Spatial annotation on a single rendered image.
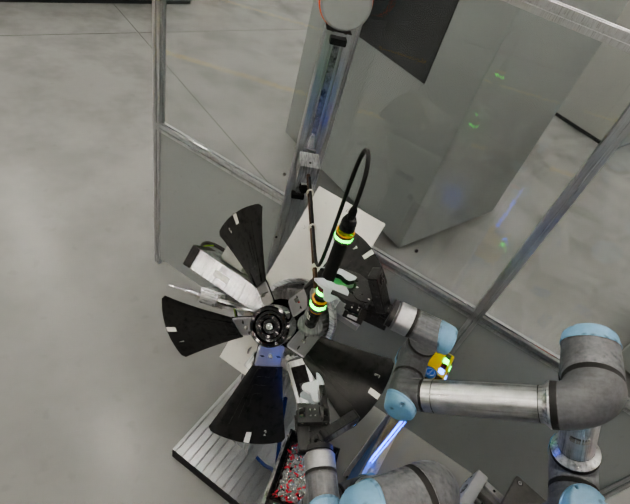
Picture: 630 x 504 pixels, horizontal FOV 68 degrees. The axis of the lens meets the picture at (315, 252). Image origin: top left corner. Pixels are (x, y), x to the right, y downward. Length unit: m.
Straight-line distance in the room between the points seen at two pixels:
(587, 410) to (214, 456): 1.71
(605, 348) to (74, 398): 2.23
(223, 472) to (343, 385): 1.15
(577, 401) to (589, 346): 0.13
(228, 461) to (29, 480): 0.82
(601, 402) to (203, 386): 1.96
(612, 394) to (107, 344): 2.31
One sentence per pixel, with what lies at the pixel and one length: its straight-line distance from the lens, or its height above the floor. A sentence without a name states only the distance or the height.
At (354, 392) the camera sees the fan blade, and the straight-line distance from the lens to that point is 1.33.
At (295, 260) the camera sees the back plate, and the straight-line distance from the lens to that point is 1.59.
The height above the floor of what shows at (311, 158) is 1.39.
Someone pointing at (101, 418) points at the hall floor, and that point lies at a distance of 2.56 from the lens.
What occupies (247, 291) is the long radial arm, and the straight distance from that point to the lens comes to 1.53.
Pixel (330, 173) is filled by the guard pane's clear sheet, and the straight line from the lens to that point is 1.92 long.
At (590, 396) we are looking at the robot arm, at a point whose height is 1.61.
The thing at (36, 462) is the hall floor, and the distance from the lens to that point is 2.53.
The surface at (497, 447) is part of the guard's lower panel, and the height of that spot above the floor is 0.35.
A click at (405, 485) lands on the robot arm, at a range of 0.90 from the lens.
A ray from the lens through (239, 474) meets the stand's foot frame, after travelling 2.36.
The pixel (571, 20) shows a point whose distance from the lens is 1.51.
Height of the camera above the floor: 2.29
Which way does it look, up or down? 43 degrees down
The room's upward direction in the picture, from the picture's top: 18 degrees clockwise
